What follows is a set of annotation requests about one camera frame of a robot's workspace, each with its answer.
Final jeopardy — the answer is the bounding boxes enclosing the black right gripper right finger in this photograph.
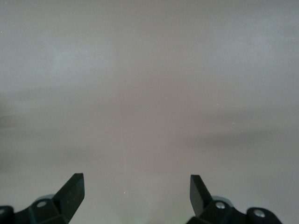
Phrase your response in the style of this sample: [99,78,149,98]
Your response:
[186,174,247,224]

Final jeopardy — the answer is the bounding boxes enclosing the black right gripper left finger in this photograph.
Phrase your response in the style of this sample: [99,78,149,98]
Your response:
[14,173,85,224]

